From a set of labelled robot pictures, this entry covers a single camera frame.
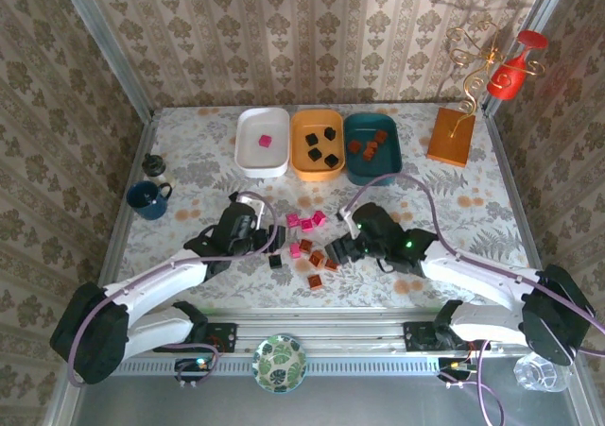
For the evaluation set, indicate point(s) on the pink lego brick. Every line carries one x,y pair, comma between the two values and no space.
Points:
264,141
293,219
307,224
295,250
318,217

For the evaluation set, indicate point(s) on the black lego brick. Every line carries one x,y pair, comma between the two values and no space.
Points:
333,160
312,139
314,153
275,260

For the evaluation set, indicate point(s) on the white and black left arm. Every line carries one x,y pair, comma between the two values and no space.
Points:
156,275

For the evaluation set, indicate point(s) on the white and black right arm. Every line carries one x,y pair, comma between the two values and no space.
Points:
472,275

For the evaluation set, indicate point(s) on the floral tablecloth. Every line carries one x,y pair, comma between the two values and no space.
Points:
368,294

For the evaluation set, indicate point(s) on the orange plastic container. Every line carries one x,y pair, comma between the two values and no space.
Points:
302,166

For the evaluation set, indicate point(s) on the teal plastic container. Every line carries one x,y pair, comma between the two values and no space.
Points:
390,161

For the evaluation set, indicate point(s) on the white plastic container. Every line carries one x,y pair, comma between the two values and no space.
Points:
255,154

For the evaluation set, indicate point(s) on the dark blue mug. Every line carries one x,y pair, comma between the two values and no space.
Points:
146,204

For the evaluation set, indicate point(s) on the small black and white bottle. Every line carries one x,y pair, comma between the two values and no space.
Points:
155,166

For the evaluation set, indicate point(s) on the leaf pattern bowl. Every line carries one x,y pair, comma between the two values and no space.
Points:
279,364

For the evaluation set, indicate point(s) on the small controller board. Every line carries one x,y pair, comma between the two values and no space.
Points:
456,368
194,367

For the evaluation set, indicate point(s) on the red wine glass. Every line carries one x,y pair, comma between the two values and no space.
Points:
503,79

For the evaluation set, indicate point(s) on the clear glass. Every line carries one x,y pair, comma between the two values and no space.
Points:
539,374

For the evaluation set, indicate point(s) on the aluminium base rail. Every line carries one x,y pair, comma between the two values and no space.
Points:
321,331

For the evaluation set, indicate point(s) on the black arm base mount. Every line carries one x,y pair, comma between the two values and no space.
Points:
418,336
222,334

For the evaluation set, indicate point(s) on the aluminium frame side rail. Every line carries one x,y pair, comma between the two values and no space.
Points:
515,194
130,194

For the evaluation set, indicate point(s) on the aluminium frame post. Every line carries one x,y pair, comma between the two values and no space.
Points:
108,53
524,48

